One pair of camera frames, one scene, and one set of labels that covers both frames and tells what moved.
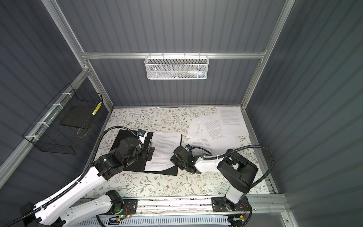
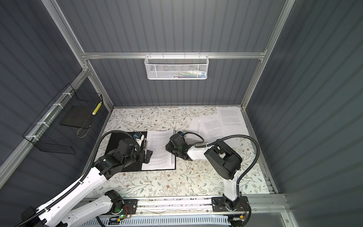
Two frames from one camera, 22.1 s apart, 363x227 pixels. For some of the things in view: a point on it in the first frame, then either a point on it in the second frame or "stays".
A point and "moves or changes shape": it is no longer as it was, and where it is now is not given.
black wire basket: [64, 126] stays
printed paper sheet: [232, 121] stays
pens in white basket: [190, 74] stays
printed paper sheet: [165, 144] moves or changes shape
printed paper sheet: [205, 132] to [161, 159]
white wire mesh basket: [176, 67] stays
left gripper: [149, 156] stays
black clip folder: [139, 168] moves or changes shape
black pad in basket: [79, 116] stays
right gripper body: [175, 160] to [171, 148]
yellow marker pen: [95, 110] stays
